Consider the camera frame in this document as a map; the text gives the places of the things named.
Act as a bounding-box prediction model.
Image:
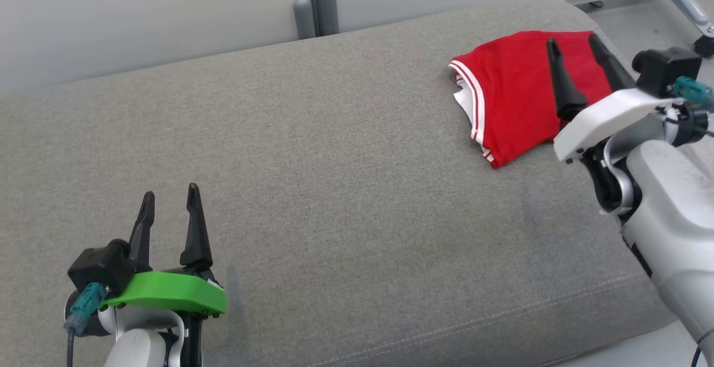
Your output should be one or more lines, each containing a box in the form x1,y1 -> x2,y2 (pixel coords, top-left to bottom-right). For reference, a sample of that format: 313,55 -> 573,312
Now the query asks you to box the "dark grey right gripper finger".
546,38 -> 588,121
588,33 -> 636,91

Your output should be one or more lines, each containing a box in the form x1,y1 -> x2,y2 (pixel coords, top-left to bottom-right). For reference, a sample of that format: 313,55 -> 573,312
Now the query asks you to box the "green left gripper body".
100,270 -> 227,318

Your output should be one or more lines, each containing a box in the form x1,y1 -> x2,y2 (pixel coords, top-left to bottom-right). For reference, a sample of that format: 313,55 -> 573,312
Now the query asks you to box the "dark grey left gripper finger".
128,191 -> 156,270
180,183 -> 214,270

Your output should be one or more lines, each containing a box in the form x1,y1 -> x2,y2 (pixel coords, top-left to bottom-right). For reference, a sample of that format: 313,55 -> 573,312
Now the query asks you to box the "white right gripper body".
553,88 -> 678,162

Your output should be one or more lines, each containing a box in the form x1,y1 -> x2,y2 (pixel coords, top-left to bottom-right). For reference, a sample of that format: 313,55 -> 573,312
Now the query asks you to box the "red Bulls 23 jersey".
449,31 -> 621,168

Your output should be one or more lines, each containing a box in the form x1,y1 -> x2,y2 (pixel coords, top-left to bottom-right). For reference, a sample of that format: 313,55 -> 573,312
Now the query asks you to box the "grey fabric sofa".
0,0 -> 714,367

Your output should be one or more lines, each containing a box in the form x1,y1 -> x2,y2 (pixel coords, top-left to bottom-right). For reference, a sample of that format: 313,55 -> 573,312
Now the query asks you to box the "right camera cable teal plug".
671,76 -> 714,107

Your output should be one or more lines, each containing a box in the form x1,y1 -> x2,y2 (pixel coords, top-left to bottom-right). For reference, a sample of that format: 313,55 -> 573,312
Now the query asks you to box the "grey rounded post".
317,0 -> 339,36
294,0 -> 316,40

